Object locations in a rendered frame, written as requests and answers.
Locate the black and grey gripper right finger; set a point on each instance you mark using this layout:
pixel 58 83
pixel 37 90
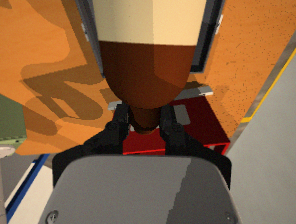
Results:
pixel 178 142

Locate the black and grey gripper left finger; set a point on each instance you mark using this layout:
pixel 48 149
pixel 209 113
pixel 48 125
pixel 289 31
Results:
pixel 110 141

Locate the red crate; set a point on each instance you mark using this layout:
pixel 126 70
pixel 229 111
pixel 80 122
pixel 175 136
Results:
pixel 198 120

